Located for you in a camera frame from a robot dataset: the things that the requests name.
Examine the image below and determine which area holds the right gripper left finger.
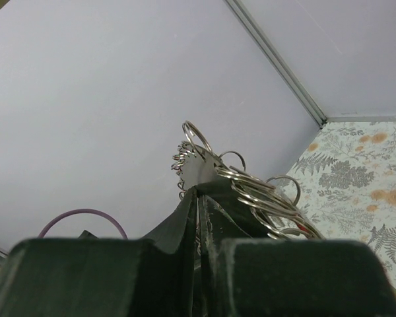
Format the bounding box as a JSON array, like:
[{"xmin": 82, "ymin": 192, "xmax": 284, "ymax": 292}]
[{"xmin": 0, "ymin": 189, "xmax": 197, "ymax": 316}]

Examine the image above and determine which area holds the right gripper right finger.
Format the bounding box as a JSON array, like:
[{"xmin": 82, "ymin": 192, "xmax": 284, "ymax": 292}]
[{"xmin": 197, "ymin": 183, "xmax": 396, "ymax": 316}]

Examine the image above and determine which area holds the round metal key ring disc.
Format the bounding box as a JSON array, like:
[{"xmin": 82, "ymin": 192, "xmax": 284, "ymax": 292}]
[{"xmin": 171, "ymin": 121, "xmax": 324, "ymax": 240}]

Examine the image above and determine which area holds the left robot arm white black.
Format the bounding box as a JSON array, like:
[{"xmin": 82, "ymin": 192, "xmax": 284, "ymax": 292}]
[{"xmin": 79, "ymin": 230, "xmax": 98, "ymax": 240}]

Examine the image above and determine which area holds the left aluminium frame post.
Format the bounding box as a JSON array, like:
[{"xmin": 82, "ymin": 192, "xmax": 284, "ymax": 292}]
[{"xmin": 225, "ymin": 0, "xmax": 328, "ymax": 128}]

